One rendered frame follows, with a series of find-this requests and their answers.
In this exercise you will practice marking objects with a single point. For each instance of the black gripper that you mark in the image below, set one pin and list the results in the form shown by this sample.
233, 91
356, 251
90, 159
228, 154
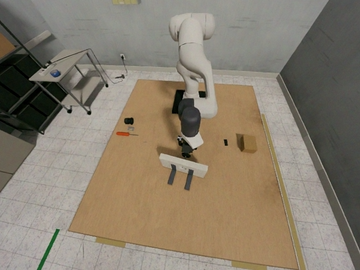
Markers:
180, 142

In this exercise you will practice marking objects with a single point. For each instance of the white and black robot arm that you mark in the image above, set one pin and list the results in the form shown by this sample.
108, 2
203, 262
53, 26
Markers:
190, 33

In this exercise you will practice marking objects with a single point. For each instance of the brown cardboard box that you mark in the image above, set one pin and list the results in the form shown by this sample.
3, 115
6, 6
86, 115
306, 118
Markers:
248, 144

